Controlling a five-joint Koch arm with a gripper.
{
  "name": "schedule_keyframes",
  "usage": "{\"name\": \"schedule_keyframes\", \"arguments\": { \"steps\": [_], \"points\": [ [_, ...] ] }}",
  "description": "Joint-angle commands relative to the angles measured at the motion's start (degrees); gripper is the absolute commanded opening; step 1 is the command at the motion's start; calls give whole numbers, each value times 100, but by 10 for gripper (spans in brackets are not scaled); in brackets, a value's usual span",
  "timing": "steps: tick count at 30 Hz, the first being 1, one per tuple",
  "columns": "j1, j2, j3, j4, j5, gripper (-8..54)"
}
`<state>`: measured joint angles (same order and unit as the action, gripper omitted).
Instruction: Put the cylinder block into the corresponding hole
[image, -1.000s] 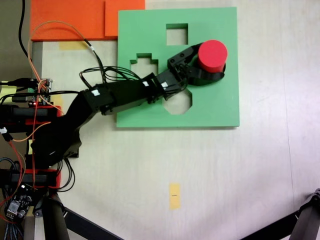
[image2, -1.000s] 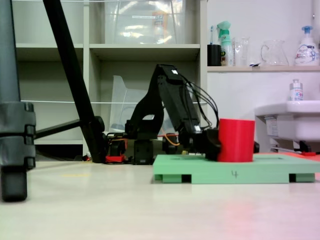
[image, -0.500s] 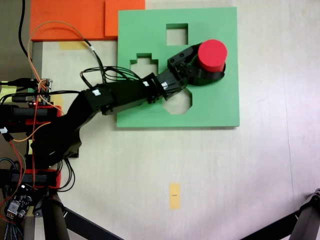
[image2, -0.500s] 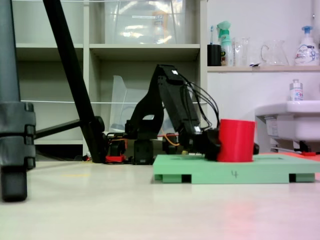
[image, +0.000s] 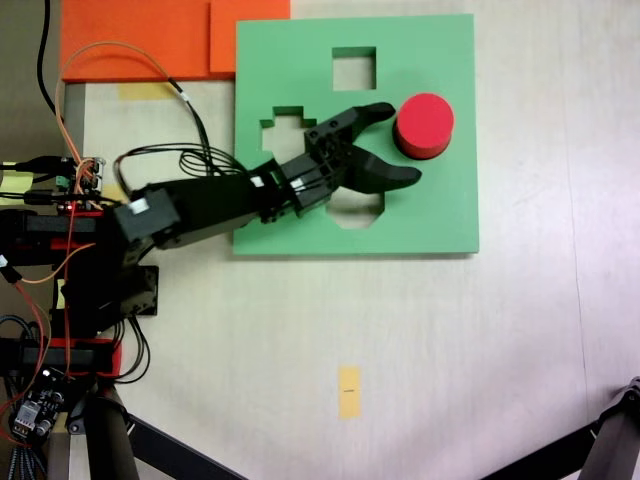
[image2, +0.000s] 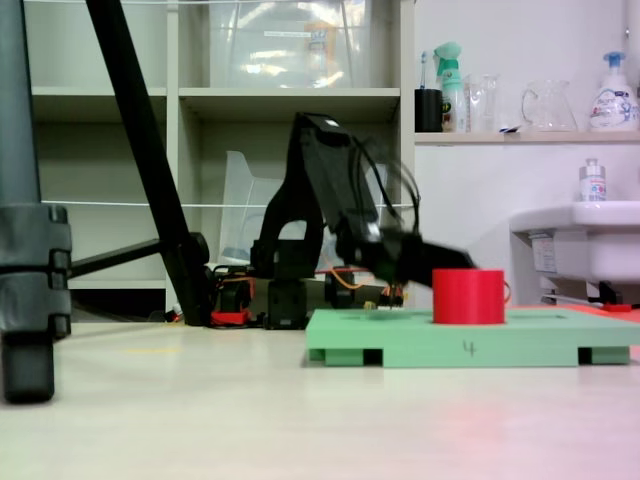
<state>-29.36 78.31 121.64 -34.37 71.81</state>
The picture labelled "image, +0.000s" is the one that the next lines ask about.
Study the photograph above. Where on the red and black table clamp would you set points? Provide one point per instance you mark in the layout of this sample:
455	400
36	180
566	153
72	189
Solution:
45	230
50	357

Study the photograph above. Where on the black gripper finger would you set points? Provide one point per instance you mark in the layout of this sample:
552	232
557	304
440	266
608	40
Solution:
380	175
367	115

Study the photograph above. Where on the grey tripod leg with clamps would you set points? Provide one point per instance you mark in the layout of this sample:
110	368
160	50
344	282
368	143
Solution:
617	430

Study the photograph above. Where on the orange flat block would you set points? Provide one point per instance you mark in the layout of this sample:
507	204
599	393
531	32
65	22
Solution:
130	40

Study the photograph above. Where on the red cylinder block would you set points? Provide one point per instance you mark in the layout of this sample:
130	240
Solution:
425	120

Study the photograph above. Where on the green shape sorter board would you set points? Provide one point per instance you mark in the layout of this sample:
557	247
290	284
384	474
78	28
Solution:
430	215

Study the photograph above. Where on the black tripod brace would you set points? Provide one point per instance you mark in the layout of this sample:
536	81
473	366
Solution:
545	457
185	457

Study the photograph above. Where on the black tripod leg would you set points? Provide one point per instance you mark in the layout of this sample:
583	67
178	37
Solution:
107	440

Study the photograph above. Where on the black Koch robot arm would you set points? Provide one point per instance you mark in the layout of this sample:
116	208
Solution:
210	205

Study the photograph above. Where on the yellow sticky note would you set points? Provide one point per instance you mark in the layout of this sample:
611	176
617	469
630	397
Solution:
15	181

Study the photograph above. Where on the yellow tape strip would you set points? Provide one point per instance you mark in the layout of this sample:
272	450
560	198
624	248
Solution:
349	392
145	91

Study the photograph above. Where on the small black circuit board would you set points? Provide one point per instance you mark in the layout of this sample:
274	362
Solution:
37	412

